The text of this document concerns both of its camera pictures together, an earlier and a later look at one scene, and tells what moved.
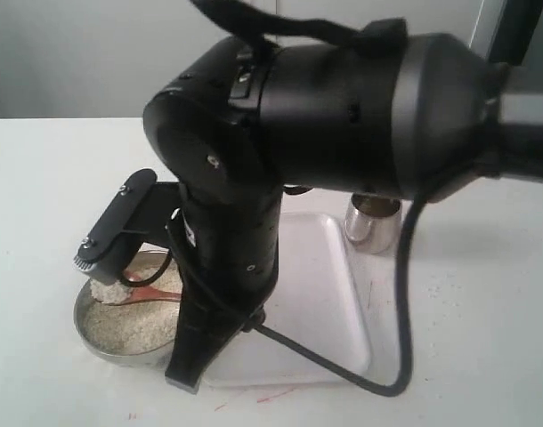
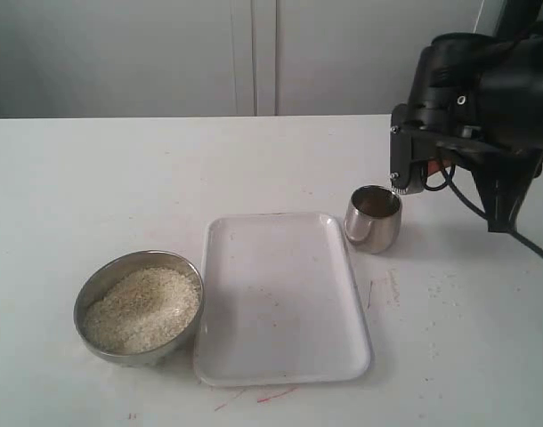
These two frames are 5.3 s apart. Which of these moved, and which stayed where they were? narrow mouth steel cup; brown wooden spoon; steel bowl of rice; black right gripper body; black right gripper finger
Moved: black right gripper finger; brown wooden spoon; black right gripper body
Stayed: steel bowl of rice; narrow mouth steel cup
